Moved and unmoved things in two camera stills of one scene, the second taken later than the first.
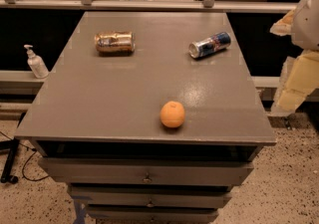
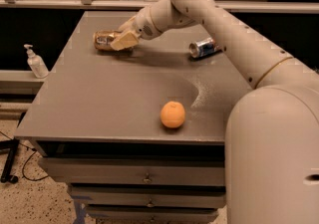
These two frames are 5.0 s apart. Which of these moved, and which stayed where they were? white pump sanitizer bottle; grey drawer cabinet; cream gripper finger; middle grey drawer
Moved: cream gripper finger
Stayed: white pump sanitizer bottle; middle grey drawer; grey drawer cabinet
